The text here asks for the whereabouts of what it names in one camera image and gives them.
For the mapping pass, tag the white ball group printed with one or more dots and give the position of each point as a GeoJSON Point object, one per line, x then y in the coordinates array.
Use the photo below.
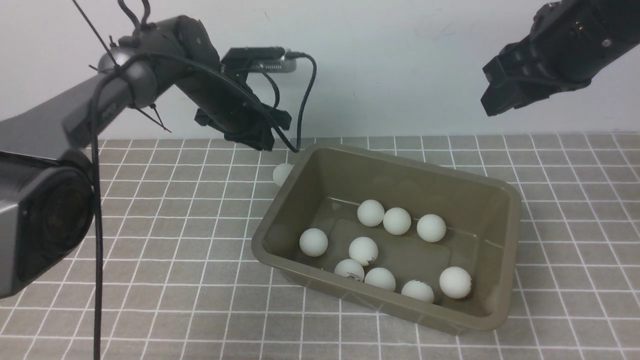
{"type": "Point", "coordinates": [418, 290]}

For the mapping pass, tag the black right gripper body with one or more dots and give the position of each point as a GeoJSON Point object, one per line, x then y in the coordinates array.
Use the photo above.
{"type": "Point", "coordinates": [546, 62]}

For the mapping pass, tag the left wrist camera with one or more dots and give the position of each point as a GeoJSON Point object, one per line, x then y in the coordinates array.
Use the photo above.
{"type": "Point", "coordinates": [259, 60]}

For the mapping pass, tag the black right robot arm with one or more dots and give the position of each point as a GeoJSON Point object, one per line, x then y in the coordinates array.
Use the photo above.
{"type": "Point", "coordinates": [615, 25]}

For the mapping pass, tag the grey checked tablecloth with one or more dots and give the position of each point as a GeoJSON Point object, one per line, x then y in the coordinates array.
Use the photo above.
{"type": "Point", "coordinates": [181, 282]}

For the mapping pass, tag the olive plastic bin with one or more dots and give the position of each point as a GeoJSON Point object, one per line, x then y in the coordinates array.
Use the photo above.
{"type": "Point", "coordinates": [324, 190]}

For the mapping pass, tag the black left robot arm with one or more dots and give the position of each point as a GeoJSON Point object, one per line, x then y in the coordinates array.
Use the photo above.
{"type": "Point", "coordinates": [48, 198]}

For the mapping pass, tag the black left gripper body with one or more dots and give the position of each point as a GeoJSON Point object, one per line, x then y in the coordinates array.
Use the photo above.
{"type": "Point", "coordinates": [227, 111]}

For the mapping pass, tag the white ball group hidden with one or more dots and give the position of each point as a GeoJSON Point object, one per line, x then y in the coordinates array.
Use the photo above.
{"type": "Point", "coordinates": [431, 228]}

